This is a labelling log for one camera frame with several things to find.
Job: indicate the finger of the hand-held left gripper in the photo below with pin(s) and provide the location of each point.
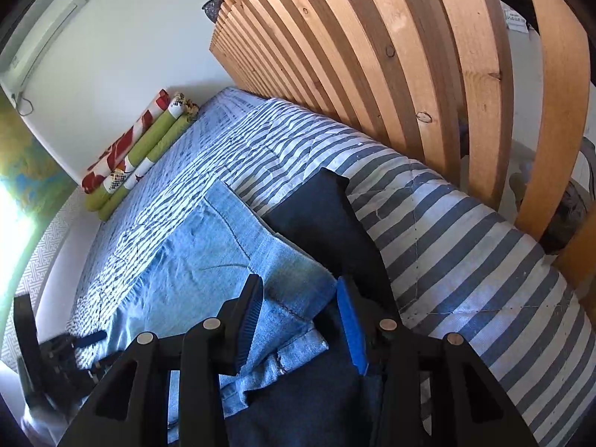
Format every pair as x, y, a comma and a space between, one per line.
91, 339
107, 364

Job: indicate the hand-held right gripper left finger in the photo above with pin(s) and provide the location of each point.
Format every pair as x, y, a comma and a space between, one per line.
247, 330

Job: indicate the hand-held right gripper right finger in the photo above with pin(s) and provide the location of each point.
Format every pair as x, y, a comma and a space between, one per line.
354, 330

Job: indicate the light blue jeans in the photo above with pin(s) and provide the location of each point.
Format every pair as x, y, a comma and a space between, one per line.
223, 251

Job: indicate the dark folded garment yellow stripes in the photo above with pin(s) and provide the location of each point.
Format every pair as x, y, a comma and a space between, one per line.
316, 223

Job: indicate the blue white striped quilt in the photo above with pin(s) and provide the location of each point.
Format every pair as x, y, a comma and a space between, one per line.
465, 265

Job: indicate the blue checked bed sheet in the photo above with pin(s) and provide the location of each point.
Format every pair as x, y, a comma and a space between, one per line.
195, 149

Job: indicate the red white floral blanket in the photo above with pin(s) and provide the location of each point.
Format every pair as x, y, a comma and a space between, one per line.
125, 144

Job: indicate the white air conditioner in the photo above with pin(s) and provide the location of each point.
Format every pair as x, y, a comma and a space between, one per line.
42, 32

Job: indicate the dark ceramic vase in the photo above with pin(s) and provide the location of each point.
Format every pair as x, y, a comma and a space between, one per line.
213, 7

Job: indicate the white paper label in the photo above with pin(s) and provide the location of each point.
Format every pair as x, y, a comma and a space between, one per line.
516, 18

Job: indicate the landscape wall scroll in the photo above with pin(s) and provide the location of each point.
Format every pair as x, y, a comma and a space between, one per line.
28, 163

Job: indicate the wooden slatted bed rail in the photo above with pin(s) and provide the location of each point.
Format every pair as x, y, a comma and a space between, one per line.
372, 32

